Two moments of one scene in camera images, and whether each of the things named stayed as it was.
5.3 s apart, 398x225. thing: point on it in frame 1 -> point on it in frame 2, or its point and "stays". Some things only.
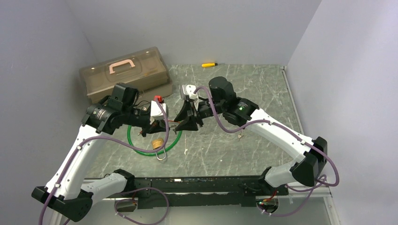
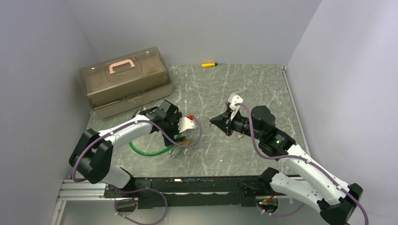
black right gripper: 188,123 -> 223,121
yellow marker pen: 205,65 stays
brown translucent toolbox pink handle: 145,70 stays
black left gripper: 159,126 -> 175,119
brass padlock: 157,143 -> 184,144
